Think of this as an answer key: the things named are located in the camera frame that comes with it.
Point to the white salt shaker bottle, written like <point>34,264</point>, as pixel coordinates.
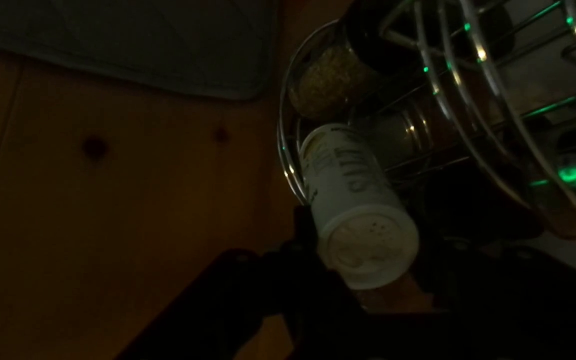
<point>364,233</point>

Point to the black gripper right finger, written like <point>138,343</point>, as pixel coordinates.
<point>512,307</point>

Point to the grey mat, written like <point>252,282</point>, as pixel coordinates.
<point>219,48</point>

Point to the herb-filled spice jar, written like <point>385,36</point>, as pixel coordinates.
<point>331,85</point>

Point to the dark spice jar bottom rack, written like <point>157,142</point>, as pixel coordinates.
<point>407,145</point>

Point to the two-tier wire spice rack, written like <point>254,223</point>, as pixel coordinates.
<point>498,74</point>

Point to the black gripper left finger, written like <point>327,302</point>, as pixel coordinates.
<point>227,304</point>

